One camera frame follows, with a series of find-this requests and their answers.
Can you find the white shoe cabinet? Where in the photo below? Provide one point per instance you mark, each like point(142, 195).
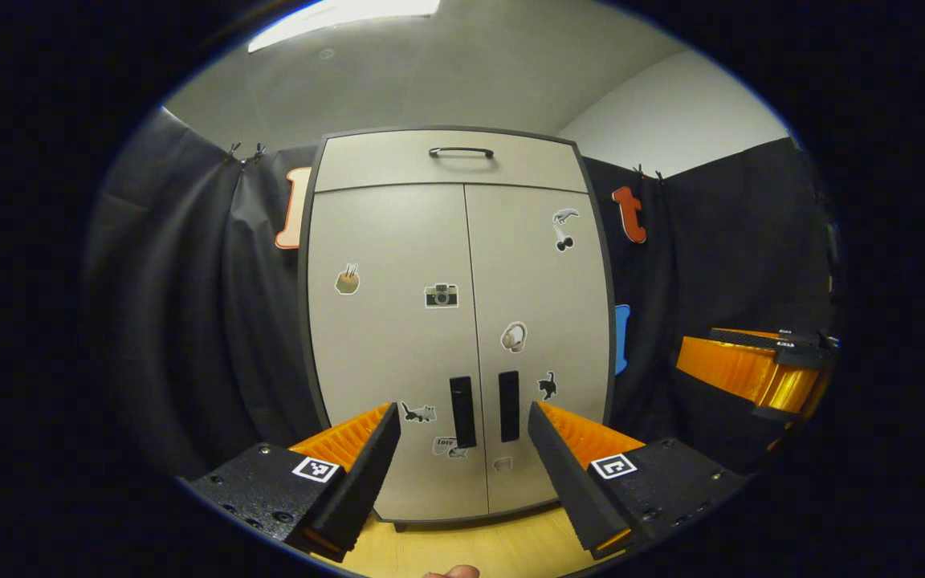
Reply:
point(430, 241)

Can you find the white cabinet drawer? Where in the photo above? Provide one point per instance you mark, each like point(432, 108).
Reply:
point(374, 160)

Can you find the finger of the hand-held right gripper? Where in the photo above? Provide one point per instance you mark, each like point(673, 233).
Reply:
point(739, 373)

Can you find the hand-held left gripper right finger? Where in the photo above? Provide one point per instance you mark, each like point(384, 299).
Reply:
point(567, 474)

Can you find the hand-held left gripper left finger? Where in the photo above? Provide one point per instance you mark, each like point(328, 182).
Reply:
point(366, 466)

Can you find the black backdrop cloth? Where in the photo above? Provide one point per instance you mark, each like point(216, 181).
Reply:
point(189, 321)
point(751, 241)

